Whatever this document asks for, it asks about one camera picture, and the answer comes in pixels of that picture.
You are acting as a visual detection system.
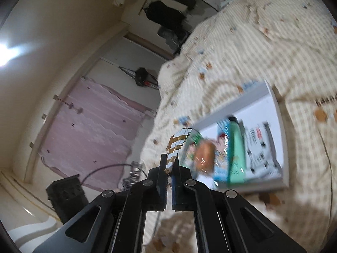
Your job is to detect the dark clear snack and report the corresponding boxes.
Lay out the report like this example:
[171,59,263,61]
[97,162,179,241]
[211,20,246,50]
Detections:
[122,161,147,191]

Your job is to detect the green snack packet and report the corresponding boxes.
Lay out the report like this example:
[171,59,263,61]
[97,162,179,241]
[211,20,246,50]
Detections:
[183,133,203,171]

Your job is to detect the blue cartoon girl candy packet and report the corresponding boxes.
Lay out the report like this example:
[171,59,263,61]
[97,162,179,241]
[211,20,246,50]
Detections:
[213,118,232,183]

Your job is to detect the brown orange biscuit box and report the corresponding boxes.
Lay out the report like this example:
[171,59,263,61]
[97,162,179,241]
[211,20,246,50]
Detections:
[164,127,195,174]

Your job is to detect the brown bread bun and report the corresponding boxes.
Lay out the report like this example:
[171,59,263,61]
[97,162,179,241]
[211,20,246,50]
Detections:
[194,140,216,174]

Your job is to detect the mint green tube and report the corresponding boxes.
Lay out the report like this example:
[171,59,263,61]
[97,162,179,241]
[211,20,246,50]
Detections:
[227,116,246,184]

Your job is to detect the black white tissue pack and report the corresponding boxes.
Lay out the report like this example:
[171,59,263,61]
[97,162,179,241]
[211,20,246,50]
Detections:
[244,122,282,182]

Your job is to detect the pink lace curtain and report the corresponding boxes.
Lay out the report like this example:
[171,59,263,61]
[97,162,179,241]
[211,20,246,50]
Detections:
[39,78,152,191]

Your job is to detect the white shallow cardboard box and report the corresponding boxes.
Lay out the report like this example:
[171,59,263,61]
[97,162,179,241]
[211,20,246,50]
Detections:
[192,81,290,193]

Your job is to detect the black hanging bag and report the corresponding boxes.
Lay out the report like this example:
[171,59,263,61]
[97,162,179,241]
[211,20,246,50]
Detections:
[118,66,159,90]

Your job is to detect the black hanging clothes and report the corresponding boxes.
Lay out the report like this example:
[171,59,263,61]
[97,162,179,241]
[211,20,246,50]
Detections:
[143,0,197,55]

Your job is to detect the cream checkered bed quilt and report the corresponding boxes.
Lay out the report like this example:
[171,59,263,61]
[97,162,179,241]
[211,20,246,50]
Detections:
[140,0,336,252]

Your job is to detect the black cable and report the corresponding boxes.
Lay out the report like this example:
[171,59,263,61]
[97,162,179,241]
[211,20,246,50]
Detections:
[80,163,135,186]

